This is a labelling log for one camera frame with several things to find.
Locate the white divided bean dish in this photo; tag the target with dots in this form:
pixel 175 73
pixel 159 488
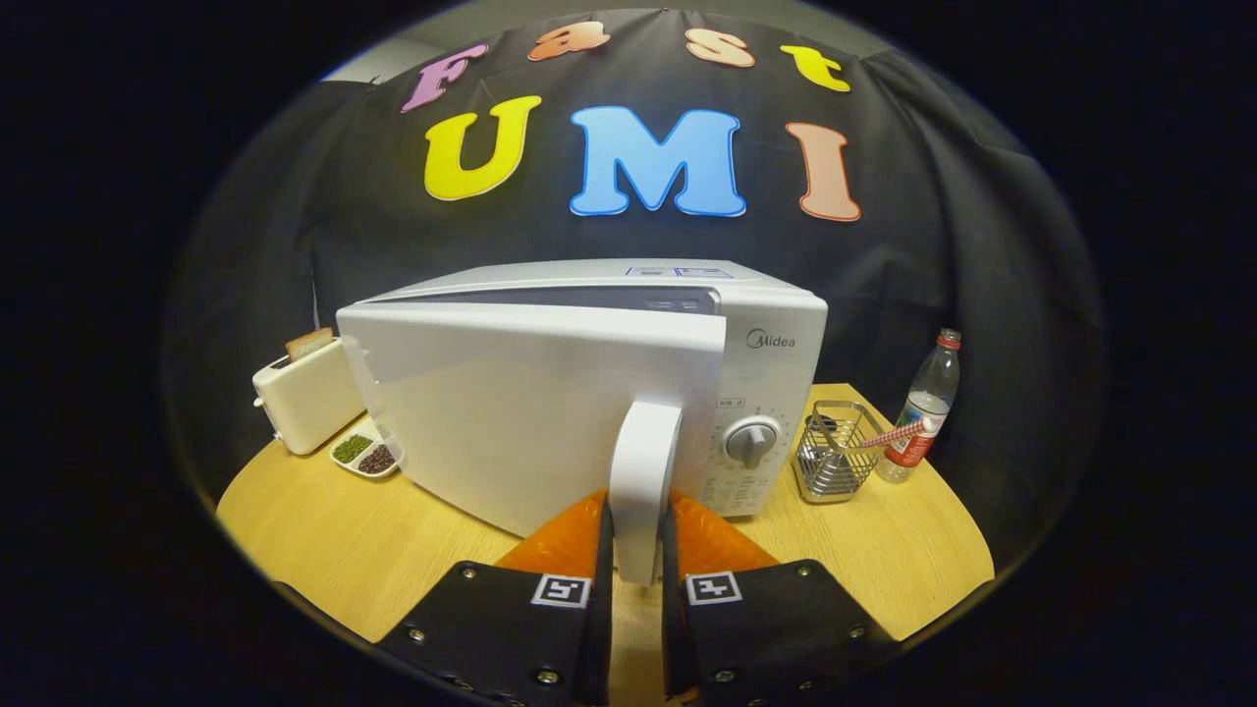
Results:
pixel 365 454

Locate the clear plastic water bottle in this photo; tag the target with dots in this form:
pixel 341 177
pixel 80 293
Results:
pixel 928 393

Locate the white toaster oven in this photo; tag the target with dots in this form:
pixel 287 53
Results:
pixel 511 412

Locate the toasted bread slice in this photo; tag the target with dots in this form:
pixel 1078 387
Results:
pixel 309 344

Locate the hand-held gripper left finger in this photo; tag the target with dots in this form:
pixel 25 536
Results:
pixel 599 638

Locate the cream toaster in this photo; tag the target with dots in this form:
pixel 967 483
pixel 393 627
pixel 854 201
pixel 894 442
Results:
pixel 309 398

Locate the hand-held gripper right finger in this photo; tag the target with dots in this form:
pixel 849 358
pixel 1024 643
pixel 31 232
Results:
pixel 674 638

